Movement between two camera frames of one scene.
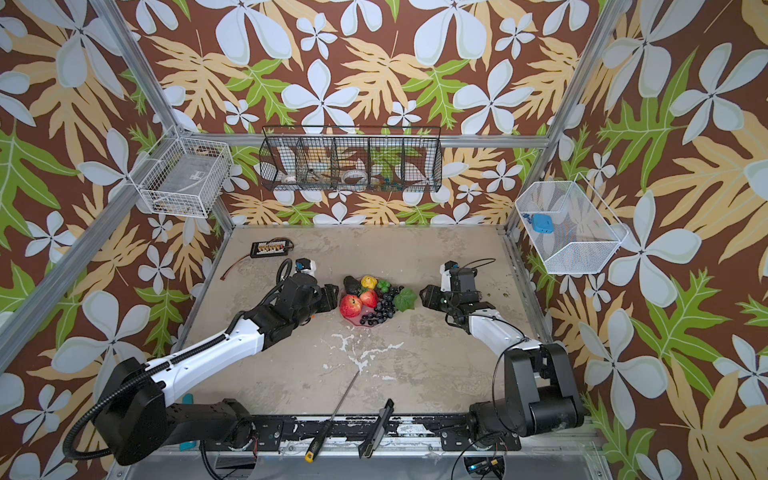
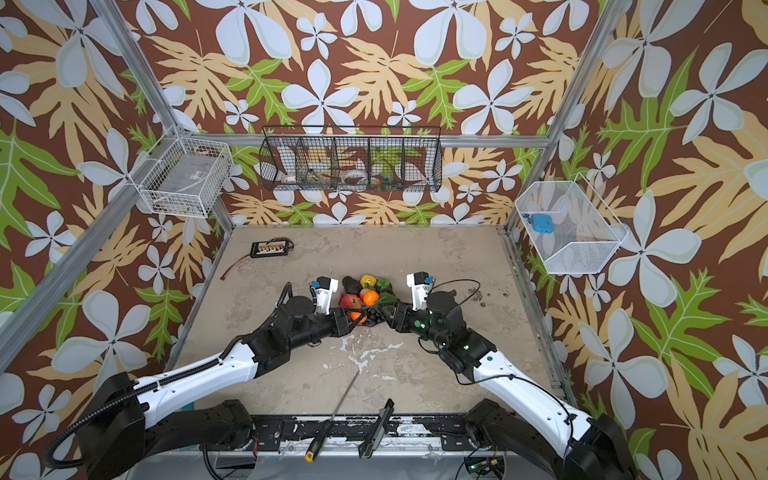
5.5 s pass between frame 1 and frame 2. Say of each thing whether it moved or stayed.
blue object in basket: stayed
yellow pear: stayed
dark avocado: stayed
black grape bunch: moved
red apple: stayed
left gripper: moved
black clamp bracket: stayed
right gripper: moved
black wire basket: stayed
